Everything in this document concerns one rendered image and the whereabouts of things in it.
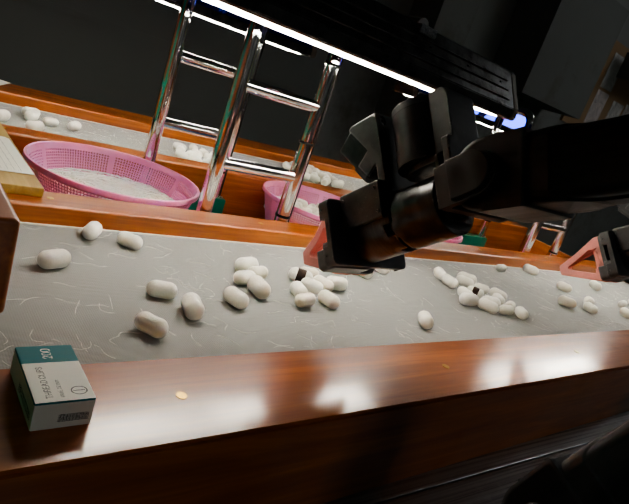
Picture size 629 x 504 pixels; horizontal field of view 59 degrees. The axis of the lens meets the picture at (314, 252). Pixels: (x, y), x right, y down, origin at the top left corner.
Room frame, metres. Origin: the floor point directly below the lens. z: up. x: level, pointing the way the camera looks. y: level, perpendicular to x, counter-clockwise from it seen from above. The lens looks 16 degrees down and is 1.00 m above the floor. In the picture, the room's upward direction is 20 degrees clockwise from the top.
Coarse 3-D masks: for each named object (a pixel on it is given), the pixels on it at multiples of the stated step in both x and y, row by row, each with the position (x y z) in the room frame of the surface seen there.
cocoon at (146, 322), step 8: (144, 312) 0.46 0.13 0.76; (136, 320) 0.45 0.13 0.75; (144, 320) 0.45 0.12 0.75; (152, 320) 0.45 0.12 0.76; (160, 320) 0.46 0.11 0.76; (144, 328) 0.45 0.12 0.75; (152, 328) 0.45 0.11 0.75; (160, 328) 0.45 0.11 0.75; (168, 328) 0.46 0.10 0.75; (152, 336) 0.45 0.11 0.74; (160, 336) 0.45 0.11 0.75
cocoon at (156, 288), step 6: (150, 282) 0.53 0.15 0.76; (156, 282) 0.53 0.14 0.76; (162, 282) 0.54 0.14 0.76; (168, 282) 0.54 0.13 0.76; (150, 288) 0.53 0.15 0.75; (156, 288) 0.53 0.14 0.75; (162, 288) 0.53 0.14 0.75; (168, 288) 0.53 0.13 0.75; (174, 288) 0.54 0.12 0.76; (150, 294) 0.53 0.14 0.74; (156, 294) 0.53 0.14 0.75; (162, 294) 0.53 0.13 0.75; (168, 294) 0.53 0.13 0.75; (174, 294) 0.54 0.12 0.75
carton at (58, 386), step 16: (16, 352) 0.31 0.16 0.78; (32, 352) 0.31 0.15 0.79; (48, 352) 0.32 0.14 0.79; (64, 352) 0.32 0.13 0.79; (16, 368) 0.30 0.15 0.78; (32, 368) 0.29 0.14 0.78; (48, 368) 0.30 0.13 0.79; (64, 368) 0.31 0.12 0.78; (80, 368) 0.31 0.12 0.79; (16, 384) 0.29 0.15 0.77; (32, 384) 0.28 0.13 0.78; (48, 384) 0.29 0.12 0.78; (64, 384) 0.29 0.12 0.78; (80, 384) 0.30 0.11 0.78; (32, 400) 0.27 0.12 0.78; (48, 400) 0.27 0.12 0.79; (64, 400) 0.28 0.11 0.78; (80, 400) 0.28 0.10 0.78; (32, 416) 0.27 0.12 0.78; (48, 416) 0.27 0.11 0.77; (64, 416) 0.28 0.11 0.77; (80, 416) 0.28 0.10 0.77
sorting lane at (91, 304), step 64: (128, 256) 0.61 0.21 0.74; (192, 256) 0.68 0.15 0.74; (256, 256) 0.77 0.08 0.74; (0, 320) 0.40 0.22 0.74; (64, 320) 0.43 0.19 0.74; (128, 320) 0.47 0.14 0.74; (192, 320) 0.51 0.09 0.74; (256, 320) 0.56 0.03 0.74; (320, 320) 0.62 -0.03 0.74; (384, 320) 0.70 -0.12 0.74; (448, 320) 0.79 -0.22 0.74; (512, 320) 0.90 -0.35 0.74; (576, 320) 1.05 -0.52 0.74
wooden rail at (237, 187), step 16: (16, 128) 0.90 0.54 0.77; (16, 144) 0.87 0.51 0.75; (96, 144) 0.99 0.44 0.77; (160, 160) 1.04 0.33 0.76; (176, 160) 1.09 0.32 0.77; (192, 160) 1.14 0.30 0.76; (112, 176) 0.98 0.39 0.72; (192, 176) 1.09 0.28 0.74; (240, 176) 1.16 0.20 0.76; (256, 176) 1.21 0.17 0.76; (224, 192) 1.15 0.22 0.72; (240, 192) 1.17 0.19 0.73; (256, 192) 1.20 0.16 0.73; (336, 192) 1.35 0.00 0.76; (224, 208) 1.15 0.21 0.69; (240, 208) 1.18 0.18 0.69; (256, 208) 1.21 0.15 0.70; (480, 224) 1.78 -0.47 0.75; (496, 224) 1.84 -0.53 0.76; (512, 224) 1.92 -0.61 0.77; (496, 240) 1.87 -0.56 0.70; (512, 240) 1.93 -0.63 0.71
